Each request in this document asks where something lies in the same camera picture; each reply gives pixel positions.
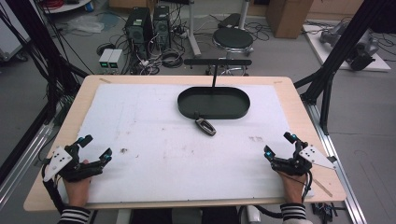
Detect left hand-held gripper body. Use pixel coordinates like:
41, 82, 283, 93
42, 143, 105, 183

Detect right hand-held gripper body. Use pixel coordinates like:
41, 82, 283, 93
271, 141, 337, 177

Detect person's right hand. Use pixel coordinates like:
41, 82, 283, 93
277, 171, 308, 205

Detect person's left hand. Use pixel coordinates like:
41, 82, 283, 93
63, 176, 93, 208

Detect thin wooden stick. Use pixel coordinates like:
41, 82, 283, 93
312, 178, 333, 199

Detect black parts on floor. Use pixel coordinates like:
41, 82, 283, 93
310, 202, 344, 224

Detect white table mat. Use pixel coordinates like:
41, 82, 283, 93
66, 82, 315, 203

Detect dark grey key fob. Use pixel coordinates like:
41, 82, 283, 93
193, 111, 218, 137

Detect black oval tray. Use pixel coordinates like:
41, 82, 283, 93
177, 86, 251, 120

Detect white power supply box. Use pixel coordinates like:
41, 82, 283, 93
106, 49, 124, 75
98, 48, 115, 75

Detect white floor board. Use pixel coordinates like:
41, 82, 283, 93
302, 23, 392, 74

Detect person's legs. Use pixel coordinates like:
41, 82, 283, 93
130, 206, 240, 224

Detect black T-shaped stand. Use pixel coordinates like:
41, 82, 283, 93
183, 58, 253, 89

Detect black round stool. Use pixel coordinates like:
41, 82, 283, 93
212, 26, 255, 77

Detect grey machine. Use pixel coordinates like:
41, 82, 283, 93
319, 21, 380, 72

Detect clear plastic bag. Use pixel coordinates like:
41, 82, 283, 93
66, 15, 106, 35

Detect brown cardboard box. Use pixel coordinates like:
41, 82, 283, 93
265, 0, 315, 40

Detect large black computer tower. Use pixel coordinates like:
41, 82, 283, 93
124, 7, 154, 61

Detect white round table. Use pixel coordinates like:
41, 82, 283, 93
40, 0, 93, 14

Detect narrow black computer tower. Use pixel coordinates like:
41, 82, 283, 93
151, 5, 172, 51

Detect white desk leg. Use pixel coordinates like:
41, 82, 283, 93
186, 0, 203, 58

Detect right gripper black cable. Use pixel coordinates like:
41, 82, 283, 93
237, 170, 314, 219

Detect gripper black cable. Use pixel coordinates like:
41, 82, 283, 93
237, 170, 314, 219
41, 162, 67, 216

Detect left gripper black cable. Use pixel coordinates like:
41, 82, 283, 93
41, 162, 67, 216

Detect aluminium rail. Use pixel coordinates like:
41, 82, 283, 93
0, 123, 54, 206
305, 102, 369, 224

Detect black metal frame post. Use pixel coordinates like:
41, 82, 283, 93
293, 0, 396, 136
0, 0, 90, 185

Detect coiled black cable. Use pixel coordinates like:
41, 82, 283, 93
161, 49, 185, 69

